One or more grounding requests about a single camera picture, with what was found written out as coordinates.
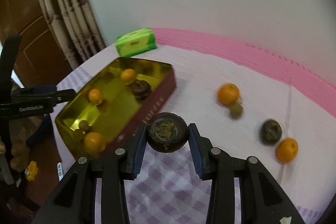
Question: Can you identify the large orange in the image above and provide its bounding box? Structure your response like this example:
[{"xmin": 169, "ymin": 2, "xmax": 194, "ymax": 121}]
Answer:
[{"xmin": 88, "ymin": 88, "xmax": 104, "ymax": 106}]

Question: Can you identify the yellow-orange mandarin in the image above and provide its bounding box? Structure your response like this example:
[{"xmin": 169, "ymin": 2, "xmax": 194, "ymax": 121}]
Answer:
[{"xmin": 83, "ymin": 132, "xmax": 106, "ymax": 153}]

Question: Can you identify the dark passion fruit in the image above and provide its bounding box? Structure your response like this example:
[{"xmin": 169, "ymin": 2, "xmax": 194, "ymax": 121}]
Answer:
[
  {"xmin": 130, "ymin": 80, "xmax": 151, "ymax": 99},
  {"xmin": 146, "ymin": 112, "xmax": 190, "ymax": 153},
  {"xmin": 260, "ymin": 119, "xmax": 282, "ymax": 145}
]

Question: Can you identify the person's left hand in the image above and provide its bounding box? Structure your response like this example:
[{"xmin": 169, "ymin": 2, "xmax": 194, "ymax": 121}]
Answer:
[{"xmin": 10, "ymin": 140, "xmax": 30, "ymax": 172}]

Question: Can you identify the brown wooden door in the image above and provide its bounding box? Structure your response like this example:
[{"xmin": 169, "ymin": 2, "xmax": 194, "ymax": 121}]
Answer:
[{"xmin": 1, "ymin": 0, "xmax": 71, "ymax": 86}]

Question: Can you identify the small brown fruit in tin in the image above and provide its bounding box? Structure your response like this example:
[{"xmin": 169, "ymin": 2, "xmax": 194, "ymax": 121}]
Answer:
[{"xmin": 78, "ymin": 120, "xmax": 91, "ymax": 134}]

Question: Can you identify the yellow knob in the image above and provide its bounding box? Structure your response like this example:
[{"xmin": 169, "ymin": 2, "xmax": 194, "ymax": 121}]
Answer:
[{"xmin": 25, "ymin": 161, "xmax": 39, "ymax": 181}]

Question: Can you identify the orange mandarin far right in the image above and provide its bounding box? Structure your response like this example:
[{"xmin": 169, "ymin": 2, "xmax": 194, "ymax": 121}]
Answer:
[{"xmin": 276, "ymin": 138, "xmax": 298, "ymax": 164}]

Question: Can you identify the gold rectangular tin box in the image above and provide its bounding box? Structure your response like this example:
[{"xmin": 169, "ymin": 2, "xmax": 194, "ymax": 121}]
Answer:
[{"xmin": 55, "ymin": 57, "xmax": 177, "ymax": 159}]

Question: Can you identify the small orange in tin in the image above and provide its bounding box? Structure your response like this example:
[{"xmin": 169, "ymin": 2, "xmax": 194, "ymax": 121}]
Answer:
[{"xmin": 120, "ymin": 68, "xmax": 138, "ymax": 85}]

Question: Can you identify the beige striped curtain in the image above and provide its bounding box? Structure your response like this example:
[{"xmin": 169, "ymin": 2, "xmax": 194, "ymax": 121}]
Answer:
[{"xmin": 39, "ymin": 0, "xmax": 106, "ymax": 69}]

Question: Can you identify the dark passion fruit in tin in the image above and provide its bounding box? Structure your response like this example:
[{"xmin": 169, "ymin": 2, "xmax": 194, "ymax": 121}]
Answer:
[{"xmin": 130, "ymin": 80, "xmax": 151, "ymax": 99}]

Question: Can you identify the small green-brown fruit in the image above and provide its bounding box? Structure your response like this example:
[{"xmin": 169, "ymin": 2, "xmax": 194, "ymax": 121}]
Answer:
[{"xmin": 229, "ymin": 102, "xmax": 244, "ymax": 119}]

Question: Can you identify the pink white checkered tablecloth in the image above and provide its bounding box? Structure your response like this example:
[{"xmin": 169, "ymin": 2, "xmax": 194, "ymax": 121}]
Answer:
[{"xmin": 49, "ymin": 27, "xmax": 336, "ymax": 224}]

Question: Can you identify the green tissue box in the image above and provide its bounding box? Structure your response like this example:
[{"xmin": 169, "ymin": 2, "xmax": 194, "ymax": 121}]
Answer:
[{"xmin": 115, "ymin": 28, "xmax": 157, "ymax": 57}]

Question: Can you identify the orange mandarin beside green fruit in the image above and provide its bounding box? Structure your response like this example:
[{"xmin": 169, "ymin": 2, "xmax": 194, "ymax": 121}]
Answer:
[{"xmin": 217, "ymin": 83, "xmax": 240, "ymax": 107}]

